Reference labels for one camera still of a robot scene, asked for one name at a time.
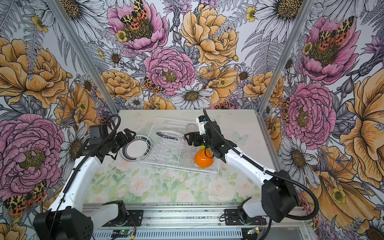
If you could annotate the white slotted cable duct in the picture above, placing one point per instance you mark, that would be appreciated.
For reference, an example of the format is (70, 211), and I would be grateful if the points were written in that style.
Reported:
(174, 234)

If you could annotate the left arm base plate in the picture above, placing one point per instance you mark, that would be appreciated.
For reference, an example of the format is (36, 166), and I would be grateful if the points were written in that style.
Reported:
(134, 218)

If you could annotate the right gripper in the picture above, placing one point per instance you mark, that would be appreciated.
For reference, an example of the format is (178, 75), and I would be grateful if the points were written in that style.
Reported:
(196, 134)

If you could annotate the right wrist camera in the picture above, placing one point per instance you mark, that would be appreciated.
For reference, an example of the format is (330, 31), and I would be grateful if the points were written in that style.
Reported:
(202, 121)

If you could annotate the aluminium front rail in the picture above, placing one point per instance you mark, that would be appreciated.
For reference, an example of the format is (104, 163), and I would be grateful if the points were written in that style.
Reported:
(189, 216)

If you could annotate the clear glass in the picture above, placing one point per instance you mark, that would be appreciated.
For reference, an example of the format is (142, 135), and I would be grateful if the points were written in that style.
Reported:
(192, 127)

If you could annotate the white wire dish rack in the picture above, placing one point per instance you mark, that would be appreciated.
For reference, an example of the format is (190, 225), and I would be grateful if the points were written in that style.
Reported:
(174, 154)

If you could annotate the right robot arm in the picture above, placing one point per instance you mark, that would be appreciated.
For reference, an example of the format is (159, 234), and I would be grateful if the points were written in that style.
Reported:
(278, 195)

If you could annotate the orange plastic bowl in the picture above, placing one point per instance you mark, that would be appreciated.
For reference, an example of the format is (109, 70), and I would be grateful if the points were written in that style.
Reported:
(204, 158)

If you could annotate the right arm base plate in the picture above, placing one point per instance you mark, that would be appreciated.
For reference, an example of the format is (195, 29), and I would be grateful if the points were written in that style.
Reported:
(233, 217)

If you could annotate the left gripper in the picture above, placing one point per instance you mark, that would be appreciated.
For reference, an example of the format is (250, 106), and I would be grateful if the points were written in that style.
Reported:
(124, 140)

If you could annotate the small green circuit board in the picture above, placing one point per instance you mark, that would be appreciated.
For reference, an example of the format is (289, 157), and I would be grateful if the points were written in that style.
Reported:
(120, 234)

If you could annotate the red green rimmed plate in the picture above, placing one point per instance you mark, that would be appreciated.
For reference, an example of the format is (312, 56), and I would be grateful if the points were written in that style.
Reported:
(136, 149)
(172, 135)

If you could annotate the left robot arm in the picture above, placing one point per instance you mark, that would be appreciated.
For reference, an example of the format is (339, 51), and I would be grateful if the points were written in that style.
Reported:
(65, 220)

